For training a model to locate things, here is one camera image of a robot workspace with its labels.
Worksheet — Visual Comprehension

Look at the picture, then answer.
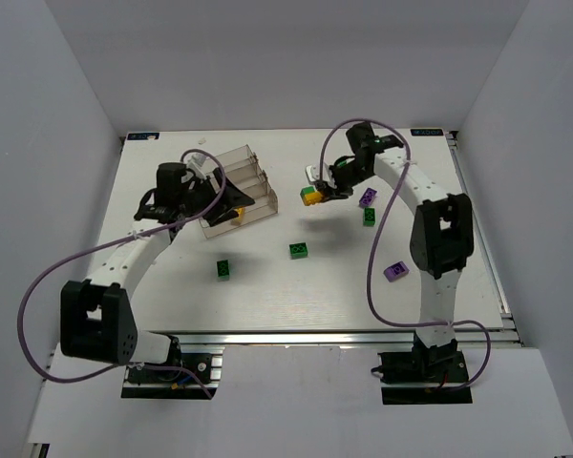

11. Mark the yellow long lego brick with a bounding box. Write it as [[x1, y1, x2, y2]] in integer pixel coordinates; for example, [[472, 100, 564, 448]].
[[301, 191, 324, 206]]

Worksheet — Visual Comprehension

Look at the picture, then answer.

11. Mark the yellow patterned lego brick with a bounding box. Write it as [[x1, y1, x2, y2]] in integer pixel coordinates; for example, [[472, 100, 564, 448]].
[[230, 207, 245, 226]]

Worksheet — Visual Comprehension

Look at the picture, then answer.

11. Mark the purple lego brick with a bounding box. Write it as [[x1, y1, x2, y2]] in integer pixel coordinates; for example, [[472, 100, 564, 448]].
[[383, 261, 410, 282], [359, 188, 377, 208]]

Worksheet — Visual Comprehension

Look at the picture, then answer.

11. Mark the green small lego brick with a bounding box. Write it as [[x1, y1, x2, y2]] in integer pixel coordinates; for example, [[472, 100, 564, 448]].
[[300, 186, 316, 198]]

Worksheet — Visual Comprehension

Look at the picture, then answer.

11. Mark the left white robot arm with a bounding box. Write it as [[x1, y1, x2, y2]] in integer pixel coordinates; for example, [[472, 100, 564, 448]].
[[60, 162, 255, 365]]

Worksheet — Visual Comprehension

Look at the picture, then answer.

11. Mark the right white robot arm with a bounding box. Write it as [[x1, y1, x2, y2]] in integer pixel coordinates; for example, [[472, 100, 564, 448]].
[[302, 118, 474, 350]]

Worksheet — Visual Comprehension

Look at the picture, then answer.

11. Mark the clear tiered plastic organizer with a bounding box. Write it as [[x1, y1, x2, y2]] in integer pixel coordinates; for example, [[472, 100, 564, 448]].
[[200, 145, 278, 239]]

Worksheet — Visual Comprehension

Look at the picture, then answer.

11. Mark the blue label sticker right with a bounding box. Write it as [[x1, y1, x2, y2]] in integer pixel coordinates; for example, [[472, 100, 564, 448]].
[[410, 128, 444, 136]]

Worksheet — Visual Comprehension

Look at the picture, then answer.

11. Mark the blue label sticker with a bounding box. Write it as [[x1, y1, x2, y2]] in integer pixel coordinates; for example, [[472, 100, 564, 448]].
[[410, 128, 444, 136], [126, 132, 159, 141]]

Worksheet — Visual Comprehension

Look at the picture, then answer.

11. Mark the blue label sticker left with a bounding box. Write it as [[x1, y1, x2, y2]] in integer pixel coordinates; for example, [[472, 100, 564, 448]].
[[126, 132, 159, 141]]

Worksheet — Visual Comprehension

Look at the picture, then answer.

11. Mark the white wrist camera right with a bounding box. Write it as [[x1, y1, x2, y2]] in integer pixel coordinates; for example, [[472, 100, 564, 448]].
[[305, 163, 336, 188]]

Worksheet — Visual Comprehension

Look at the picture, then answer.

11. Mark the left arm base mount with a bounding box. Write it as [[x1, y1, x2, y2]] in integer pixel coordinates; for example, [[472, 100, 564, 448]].
[[120, 336, 223, 401]]

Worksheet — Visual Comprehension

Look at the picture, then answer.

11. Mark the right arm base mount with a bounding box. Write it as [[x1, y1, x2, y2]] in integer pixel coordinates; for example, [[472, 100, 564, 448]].
[[371, 351, 473, 406]]

